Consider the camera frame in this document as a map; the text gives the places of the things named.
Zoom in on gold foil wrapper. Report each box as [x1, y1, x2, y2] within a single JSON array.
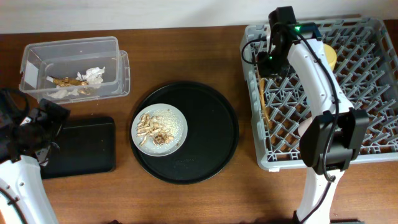
[[46, 77, 88, 87]]

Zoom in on yellow plastic bowl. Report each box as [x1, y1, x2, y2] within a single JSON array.
[[323, 44, 337, 71]]

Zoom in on pink plastic cup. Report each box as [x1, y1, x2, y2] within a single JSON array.
[[298, 117, 313, 136]]

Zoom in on white tissue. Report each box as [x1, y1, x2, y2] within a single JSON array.
[[76, 67, 106, 85]]

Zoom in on grey plate with food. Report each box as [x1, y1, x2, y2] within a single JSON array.
[[131, 103, 188, 157]]

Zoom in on food scraps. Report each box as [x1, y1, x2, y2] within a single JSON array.
[[136, 109, 183, 148]]

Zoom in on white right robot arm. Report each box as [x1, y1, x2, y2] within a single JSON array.
[[256, 6, 369, 223]]

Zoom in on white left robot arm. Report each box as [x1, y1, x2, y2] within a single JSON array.
[[1, 88, 70, 223]]

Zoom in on clear plastic waste bin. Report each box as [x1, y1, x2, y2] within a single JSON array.
[[19, 36, 131, 104]]

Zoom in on grey plastic dishwasher rack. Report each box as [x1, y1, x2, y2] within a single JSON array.
[[243, 18, 397, 171]]

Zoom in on black rectangular bin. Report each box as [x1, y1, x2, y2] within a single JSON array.
[[40, 116, 116, 179]]

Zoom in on round black serving tray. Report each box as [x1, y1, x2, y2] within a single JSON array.
[[131, 82, 239, 185]]

